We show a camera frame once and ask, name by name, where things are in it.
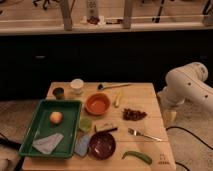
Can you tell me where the silver metal fork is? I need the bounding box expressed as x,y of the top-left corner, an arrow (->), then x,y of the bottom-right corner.
128,128 -> 162,142

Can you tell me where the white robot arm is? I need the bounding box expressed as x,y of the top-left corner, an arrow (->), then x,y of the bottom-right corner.
157,62 -> 213,127

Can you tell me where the orange red bowl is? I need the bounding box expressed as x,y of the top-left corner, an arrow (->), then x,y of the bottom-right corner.
84,93 -> 110,116

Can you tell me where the dark maroon bowl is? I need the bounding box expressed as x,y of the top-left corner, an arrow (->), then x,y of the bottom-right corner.
89,132 -> 116,160

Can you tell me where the dark grape bunch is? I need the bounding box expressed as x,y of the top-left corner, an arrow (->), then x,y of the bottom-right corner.
122,108 -> 147,121

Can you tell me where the green chili pepper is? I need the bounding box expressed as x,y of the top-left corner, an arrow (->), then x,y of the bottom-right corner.
122,151 -> 152,165

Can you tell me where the yellow banana piece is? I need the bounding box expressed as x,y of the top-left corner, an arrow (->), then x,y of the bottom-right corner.
114,91 -> 122,108

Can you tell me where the small green cup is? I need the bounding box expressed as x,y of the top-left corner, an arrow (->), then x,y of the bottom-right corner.
79,117 -> 92,132

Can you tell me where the blue sponge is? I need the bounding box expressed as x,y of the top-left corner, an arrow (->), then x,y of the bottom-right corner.
74,134 -> 90,157

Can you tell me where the white cup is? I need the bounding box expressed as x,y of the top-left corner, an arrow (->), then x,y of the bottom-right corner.
70,79 -> 84,94

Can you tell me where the yellow orange fruit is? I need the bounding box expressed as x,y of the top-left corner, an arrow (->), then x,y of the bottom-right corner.
49,111 -> 63,125

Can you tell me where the small dark cup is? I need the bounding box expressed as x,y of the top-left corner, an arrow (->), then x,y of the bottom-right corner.
52,87 -> 65,100

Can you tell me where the grey folded cloth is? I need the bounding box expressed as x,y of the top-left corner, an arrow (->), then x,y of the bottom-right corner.
32,133 -> 64,155

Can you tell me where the green plastic tray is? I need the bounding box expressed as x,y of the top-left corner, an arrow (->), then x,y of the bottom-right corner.
19,100 -> 82,158

